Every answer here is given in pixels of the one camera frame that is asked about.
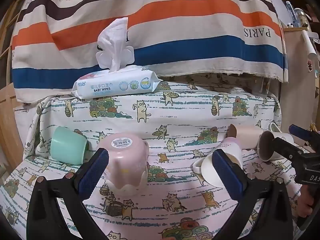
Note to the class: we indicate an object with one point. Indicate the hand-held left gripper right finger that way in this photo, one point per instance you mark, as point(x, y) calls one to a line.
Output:
point(228, 175)

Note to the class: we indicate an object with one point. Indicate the pink cup with barcode label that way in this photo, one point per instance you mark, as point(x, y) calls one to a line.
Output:
point(125, 160)

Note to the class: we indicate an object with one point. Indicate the white mug with dark inside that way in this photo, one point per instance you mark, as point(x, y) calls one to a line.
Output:
point(268, 146)

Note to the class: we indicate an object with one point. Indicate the person's right hand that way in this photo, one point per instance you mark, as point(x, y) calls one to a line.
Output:
point(303, 202)

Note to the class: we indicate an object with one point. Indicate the white and pink cup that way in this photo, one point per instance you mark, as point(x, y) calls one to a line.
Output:
point(228, 147)

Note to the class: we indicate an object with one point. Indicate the striped cloth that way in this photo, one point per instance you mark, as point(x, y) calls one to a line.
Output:
point(175, 30)

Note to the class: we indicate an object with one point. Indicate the white paper tube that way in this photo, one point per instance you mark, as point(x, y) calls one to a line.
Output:
point(308, 43)

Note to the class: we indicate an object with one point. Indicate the clear bottle with blue cap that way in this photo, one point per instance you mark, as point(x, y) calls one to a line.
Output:
point(290, 12)

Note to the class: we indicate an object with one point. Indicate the cat printed cloth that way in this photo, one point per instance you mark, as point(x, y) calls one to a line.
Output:
point(180, 120)

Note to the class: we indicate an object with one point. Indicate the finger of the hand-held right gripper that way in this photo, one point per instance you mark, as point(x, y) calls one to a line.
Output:
point(283, 147)
point(298, 130)

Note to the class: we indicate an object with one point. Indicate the mint green cup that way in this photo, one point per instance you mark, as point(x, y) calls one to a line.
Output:
point(66, 145)

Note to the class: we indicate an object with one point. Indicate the baby wipes pack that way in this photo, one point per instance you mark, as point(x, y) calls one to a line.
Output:
point(117, 85)

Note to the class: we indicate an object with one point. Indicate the wooden cabinet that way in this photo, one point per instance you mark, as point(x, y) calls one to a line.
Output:
point(296, 80)

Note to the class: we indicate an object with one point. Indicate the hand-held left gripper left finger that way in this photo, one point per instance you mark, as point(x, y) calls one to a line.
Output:
point(93, 169)

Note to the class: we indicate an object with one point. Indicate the clear bottle with white cap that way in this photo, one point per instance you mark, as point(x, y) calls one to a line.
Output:
point(302, 18)

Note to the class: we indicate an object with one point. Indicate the wooden door panel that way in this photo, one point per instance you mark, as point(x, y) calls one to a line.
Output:
point(10, 120)

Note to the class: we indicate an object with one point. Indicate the red cartoon sticker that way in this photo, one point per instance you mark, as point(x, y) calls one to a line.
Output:
point(310, 65)

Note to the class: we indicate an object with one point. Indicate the beige cup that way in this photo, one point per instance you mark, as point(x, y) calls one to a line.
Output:
point(246, 135)

